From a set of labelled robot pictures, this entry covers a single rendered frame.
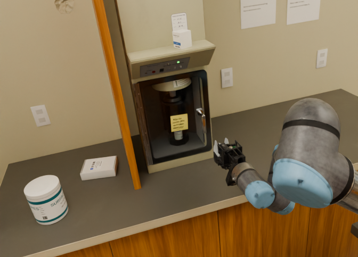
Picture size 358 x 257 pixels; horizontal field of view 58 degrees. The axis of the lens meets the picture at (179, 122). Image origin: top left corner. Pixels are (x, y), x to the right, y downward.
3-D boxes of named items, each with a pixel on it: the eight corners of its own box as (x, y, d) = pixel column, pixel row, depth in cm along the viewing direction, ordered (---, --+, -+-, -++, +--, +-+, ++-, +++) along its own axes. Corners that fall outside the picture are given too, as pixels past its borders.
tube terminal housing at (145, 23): (139, 147, 170) (110, -8, 135) (197, 134, 176) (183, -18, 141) (148, 174, 148) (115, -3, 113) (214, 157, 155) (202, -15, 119)
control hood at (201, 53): (130, 77, 127) (125, 52, 122) (207, 63, 133) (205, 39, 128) (135, 87, 117) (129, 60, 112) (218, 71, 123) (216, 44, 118)
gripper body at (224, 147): (235, 138, 115) (251, 155, 105) (236, 158, 119) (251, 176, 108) (215, 143, 113) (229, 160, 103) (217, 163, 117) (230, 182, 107)
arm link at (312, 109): (297, 70, 69) (267, 147, 114) (287, 114, 65) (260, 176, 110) (354, 81, 67) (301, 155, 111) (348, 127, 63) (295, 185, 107)
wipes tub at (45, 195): (37, 207, 136) (26, 179, 129) (69, 199, 138) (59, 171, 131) (33, 229, 124) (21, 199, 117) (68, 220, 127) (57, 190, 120)
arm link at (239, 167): (257, 184, 105) (234, 191, 103) (251, 176, 109) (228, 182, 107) (258, 165, 101) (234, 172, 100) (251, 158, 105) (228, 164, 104)
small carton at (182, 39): (173, 47, 122) (171, 31, 119) (184, 44, 124) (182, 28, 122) (181, 49, 118) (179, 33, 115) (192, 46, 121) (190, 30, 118)
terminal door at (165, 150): (148, 165, 146) (133, 82, 128) (212, 149, 152) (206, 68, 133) (149, 165, 145) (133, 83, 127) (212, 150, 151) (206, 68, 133)
